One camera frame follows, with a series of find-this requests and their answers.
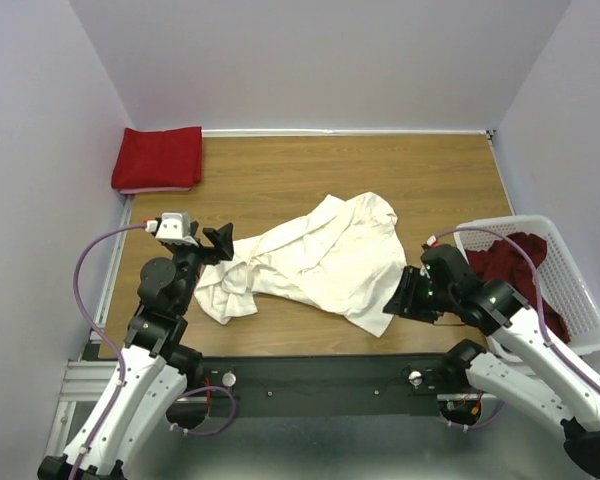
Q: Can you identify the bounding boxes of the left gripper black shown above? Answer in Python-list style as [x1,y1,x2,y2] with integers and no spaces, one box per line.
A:
[171,221,235,313]

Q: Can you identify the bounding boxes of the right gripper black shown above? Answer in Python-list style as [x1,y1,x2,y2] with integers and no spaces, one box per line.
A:
[381,263,456,322]

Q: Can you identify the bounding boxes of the white t-shirt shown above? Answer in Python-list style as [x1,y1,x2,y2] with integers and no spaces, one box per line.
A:
[194,192,406,337]

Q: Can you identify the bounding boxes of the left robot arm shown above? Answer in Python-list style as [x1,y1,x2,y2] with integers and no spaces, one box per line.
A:
[37,213,238,479]

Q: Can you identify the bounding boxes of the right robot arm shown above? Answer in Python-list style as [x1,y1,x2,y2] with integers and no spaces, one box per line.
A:
[383,244,600,479]

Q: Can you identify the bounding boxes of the dark red t-shirt in basket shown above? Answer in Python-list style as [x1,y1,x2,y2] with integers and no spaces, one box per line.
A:
[465,232,571,344]

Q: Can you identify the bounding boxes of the white rear table edge strip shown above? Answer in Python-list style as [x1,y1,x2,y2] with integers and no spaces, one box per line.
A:
[202,128,495,138]

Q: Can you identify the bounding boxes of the folded red t-shirt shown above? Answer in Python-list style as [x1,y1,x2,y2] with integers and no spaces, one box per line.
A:
[111,126,203,194]

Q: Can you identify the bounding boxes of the white plastic laundry basket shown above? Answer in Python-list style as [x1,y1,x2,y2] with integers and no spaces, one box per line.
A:
[454,215,600,356]

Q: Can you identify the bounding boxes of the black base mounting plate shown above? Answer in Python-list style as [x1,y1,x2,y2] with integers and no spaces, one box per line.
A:
[165,353,499,431]

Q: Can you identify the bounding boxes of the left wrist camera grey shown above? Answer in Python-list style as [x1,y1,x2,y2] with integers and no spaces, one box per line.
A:
[144,212,199,246]

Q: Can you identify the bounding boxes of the aluminium rail left side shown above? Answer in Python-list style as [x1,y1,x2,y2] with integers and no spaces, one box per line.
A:
[94,195,134,330]

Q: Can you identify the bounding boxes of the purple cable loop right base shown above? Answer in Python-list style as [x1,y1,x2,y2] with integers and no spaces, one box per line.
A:
[441,401,507,433]

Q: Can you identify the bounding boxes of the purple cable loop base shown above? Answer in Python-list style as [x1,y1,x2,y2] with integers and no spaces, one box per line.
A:
[441,401,507,433]
[167,385,238,438]

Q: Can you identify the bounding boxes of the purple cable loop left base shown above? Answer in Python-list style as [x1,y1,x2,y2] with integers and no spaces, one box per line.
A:
[167,385,238,438]

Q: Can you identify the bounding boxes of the aluminium front frame rail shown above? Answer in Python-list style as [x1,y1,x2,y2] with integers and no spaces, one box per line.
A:
[59,360,117,402]

